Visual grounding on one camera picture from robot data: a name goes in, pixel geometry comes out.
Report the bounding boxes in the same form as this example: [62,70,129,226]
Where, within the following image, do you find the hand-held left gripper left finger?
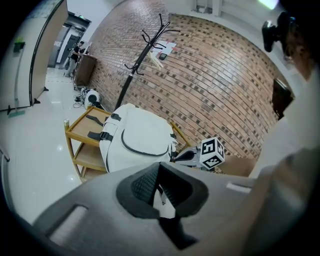
[32,161,181,256]

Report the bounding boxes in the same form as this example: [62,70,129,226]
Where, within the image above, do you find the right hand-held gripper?
[172,136,226,172]

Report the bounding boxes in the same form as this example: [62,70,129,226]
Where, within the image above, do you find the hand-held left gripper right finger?
[159,161,260,251]

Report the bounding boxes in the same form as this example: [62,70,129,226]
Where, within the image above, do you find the white fabric bag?
[85,102,180,219]

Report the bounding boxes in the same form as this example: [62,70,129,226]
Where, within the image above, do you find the person in white shirt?
[246,67,320,256]

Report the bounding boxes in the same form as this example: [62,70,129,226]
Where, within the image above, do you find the black coat rack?
[114,13,181,111]

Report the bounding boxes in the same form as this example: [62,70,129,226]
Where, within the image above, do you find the white clothes hanger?
[132,50,165,71]

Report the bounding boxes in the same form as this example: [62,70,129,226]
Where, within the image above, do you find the white round appliance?
[83,89,103,110]

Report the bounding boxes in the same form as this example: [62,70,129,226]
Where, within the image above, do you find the black monitor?
[271,78,295,121]

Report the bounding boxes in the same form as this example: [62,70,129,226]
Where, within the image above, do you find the green flat mop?
[7,36,27,118]

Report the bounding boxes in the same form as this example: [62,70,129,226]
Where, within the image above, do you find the dark wooden cabinet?
[74,53,98,88]

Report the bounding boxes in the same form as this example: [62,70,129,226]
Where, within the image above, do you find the person's face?
[283,37,316,81]

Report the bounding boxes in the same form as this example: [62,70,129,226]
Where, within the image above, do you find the folding partition panel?
[0,0,69,113]

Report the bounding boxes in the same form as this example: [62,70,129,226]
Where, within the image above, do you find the loose black floor cables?
[72,86,88,109]

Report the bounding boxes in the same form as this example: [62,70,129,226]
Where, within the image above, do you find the white and red wall poster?
[151,39,178,55]

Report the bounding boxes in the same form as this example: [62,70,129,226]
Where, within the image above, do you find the black head-mounted camera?
[261,11,300,53]

